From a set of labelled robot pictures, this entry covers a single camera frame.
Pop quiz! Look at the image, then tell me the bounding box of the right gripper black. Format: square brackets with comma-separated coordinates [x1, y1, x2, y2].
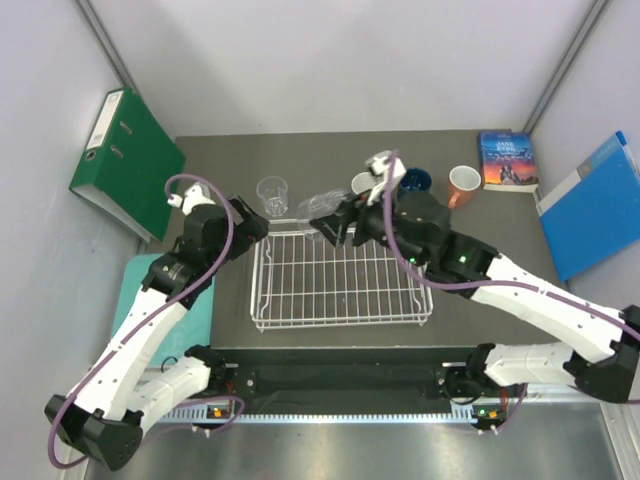
[314, 180, 427, 268]

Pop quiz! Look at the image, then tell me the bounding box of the dark blue mug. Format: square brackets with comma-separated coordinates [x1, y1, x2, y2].
[398, 167, 432, 197]

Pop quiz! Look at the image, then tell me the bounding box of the orange patterned mug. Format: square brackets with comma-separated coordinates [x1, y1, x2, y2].
[448, 165, 482, 209]

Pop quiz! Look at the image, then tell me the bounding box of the light blue mug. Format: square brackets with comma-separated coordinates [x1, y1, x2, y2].
[351, 171, 376, 195]

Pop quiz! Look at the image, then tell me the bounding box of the clear glass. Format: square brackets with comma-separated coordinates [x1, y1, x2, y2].
[256, 176, 288, 217]
[296, 188, 349, 241]

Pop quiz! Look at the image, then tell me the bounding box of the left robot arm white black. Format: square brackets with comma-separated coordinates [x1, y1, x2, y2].
[44, 195, 269, 471]

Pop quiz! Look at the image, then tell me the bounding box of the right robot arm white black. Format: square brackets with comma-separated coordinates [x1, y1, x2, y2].
[309, 193, 639, 404]

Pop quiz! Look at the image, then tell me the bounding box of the teal cutting board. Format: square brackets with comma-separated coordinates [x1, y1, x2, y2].
[111, 254, 215, 369]

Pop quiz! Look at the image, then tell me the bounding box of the Jane Eyre book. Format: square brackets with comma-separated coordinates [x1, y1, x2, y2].
[477, 130, 539, 194]

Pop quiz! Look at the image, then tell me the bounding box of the green lever arch binder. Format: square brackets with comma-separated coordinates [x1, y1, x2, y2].
[69, 87, 185, 242]

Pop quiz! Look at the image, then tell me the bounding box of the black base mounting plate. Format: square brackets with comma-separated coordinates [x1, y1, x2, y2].
[199, 347, 531, 415]

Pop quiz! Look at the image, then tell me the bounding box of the blue folder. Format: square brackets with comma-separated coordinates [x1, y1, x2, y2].
[537, 130, 639, 282]

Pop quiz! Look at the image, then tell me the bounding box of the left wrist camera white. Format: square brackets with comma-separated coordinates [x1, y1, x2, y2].
[167, 182, 216, 216]

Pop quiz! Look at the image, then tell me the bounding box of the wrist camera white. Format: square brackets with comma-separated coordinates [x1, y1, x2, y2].
[167, 182, 216, 216]
[365, 150, 407, 206]

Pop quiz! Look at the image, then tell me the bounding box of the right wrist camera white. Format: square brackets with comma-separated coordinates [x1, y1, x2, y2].
[365, 150, 407, 206]

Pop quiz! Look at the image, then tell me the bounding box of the white wire dish rack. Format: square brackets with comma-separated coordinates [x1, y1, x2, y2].
[250, 219, 434, 332]

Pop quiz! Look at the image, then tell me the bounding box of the white slotted cable duct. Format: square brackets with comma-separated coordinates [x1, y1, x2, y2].
[164, 402, 506, 425]

